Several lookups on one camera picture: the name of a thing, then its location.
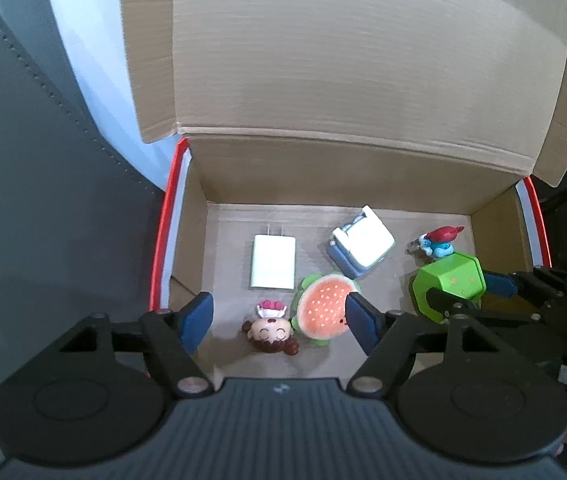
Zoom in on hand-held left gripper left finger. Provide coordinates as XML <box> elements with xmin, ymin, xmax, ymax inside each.
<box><xmin>56</xmin><ymin>291</ymin><xmax>217</xmax><ymax>398</ymax></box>

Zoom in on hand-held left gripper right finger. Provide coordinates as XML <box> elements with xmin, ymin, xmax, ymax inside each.
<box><xmin>344</xmin><ymin>292</ymin><xmax>513</xmax><ymax>397</ymax></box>

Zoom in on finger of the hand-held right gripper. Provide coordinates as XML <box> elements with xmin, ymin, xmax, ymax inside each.
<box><xmin>483</xmin><ymin>267</ymin><xmax>564</xmax><ymax>304</ymax></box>
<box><xmin>426</xmin><ymin>287</ymin><xmax>544</xmax><ymax>329</ymax></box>

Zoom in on green box toy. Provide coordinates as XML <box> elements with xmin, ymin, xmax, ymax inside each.
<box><xmin>411</xmin><ymin>253</ymin><xmax>487</xmax><ymax>323</ymax></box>

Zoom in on watermelon slice toy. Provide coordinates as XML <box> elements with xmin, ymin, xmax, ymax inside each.
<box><xmin>291</xmin><ymin>271</ymin><xmax>361</xmax><ymax>347</ymax></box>

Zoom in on red-haired blue figurine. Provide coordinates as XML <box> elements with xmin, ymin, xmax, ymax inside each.
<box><xmin>406</xmin><ymin>226</ymin><xmax>465</xmax><ymax>261</ymax></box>

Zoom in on brown-haired girl figurine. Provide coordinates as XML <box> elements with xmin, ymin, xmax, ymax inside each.
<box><xmin>242</xmin><ymin>300</ymin><xmax>300</xmax><ymax>357</ymax></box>

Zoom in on blue and white box toy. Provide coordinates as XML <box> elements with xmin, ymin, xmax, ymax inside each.
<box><xmin>327</xmin><ymin>205</ymin><xmax>395</xmax><ymax>280</ymax></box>

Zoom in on white wall charger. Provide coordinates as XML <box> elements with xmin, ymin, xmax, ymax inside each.
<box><xmin>250</xmin><ymin>225</ymin><xmax>297</xmax><ymax>291</ymax></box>

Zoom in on red cardboard shoe box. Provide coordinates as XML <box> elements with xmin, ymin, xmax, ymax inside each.
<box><xmin>118</xmin><ymin>0</ymin><xmax>567</xmax><ymax>378</ymax></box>

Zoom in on grey leather mat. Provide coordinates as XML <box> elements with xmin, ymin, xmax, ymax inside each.
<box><xmin>0</xmin><ymin>0</ymin><xmax>179</xmax><ymax>341</ymax></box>

